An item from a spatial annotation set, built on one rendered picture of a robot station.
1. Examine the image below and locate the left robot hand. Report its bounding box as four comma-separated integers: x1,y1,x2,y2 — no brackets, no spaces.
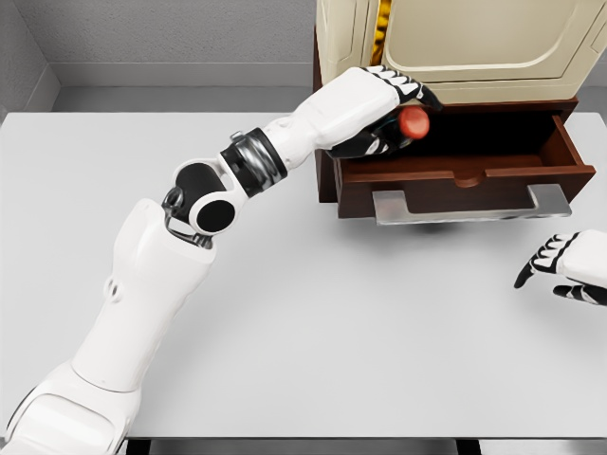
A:
303,65,445,160

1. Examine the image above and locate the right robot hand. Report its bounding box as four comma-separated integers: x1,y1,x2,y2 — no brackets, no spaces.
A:
513,229,607,307

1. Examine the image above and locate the red button switch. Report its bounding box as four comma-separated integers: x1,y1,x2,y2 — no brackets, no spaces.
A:
381,105,432,143

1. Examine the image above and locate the cream and brown cabinet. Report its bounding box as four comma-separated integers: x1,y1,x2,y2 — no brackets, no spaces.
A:
312,0,607,206

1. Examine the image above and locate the brown drawer with silver handle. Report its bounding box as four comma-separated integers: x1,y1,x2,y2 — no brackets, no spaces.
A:
331,109,598,227

